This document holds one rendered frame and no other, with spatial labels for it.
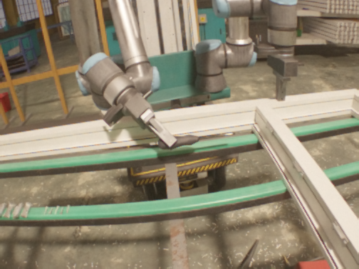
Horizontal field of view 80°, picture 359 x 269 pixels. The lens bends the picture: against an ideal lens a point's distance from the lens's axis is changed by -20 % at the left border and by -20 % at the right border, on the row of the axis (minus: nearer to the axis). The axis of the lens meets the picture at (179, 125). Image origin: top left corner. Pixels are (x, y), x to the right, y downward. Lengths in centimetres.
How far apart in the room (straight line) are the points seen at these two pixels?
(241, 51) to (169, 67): 43
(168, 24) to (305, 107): 97
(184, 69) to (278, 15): 92
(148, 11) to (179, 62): 36
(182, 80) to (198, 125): 80
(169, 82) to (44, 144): 91
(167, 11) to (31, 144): 106
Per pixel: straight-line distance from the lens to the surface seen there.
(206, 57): 142
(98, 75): 74
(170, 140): 66
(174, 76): 156
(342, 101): 102
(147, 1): 155
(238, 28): 141
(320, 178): 57
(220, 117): 81
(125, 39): 92
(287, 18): 77
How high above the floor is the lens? 130
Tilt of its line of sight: 30 degrees down
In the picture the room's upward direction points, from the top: 7 degrees counter-clockwise
